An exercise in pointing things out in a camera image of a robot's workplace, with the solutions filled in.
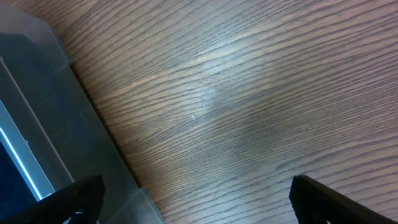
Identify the clear plastic container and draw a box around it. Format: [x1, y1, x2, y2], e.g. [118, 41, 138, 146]
[1, 4, 163, 223]

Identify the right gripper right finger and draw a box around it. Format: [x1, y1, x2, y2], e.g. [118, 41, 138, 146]
[289, 175, 397, 224]

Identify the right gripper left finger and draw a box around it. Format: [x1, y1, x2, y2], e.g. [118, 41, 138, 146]
[1, 175, 105, 224]

